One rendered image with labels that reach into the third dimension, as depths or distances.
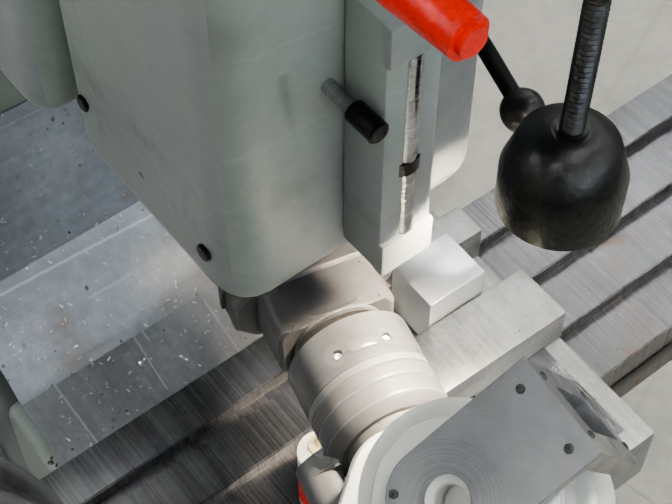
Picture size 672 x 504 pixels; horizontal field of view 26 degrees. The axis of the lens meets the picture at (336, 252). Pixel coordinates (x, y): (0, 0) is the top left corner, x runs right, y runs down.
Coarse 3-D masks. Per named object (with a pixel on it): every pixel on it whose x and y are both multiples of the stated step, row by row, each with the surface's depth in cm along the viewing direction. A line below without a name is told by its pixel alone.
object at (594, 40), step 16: (592, 0) 69; (608, 0) 69; (592, 16) 70; (608, 16) 70; (592, 32) 70; (576, 48) 72; (592, 48) 71; (576, 64) 73; (592, 64) 72; (576, 80) 73; (592, 80) 73; (576, 96) 74; (576, 112) 75; (576, 128) 76
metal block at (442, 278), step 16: (448, 240) 126; (416, 256) 125; (432, 256) 125; (448, 256) 125; (464, 256) 125; (400, 272) 124; (416, 272) 124; (432, 272) 124; (448, 272) 124; (464, 272) 124; (480, 272) 124; (400, 288) 125; (416, 288) 123; (432, 288) 123; (448, 288) 123; (464, 288) 124; (480, 288) 126; (400, 304) 127; (416, 304) 124; (432, 304) 122; (448, 304) 124; (464, 304) 126; (416, 320) 126; (432, 320) 124
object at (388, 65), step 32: (352, 0) 74; (352, 32) 75; (384, 32) 72; (352, 64) 77; (384, 64) 74; (416, 64) 75; (352, 96) 79; (384, 96) 76; (416, 96) 77; (352, 128) 81; (416, 128) 80; (352, 160) 83; (384, 160) 80; (416, 160) 82; (352, 192) 86; (384, 192) 83; (416, 192) 85; (352, 224) 88; (384, 224) 85; (416, 224) 87; (384, 256) 87
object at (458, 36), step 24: (384, 0) 52; (408, 0) 51; (432, 0) 50; (456, 0) 50; (408, 24) 51; (432, 24) 50; (456, 24) 50; (480, 24) 50; (456, 48) 50; (480, 48) 51
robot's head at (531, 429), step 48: (528, 384) 43; (384, 432) 45; (432, 432) 43; (480, 432) 43; (528, 432) 42; (576, 432) 42; (384, 480) 44; (432, 480) 44; (480, 480) 43; (528, 480) 42
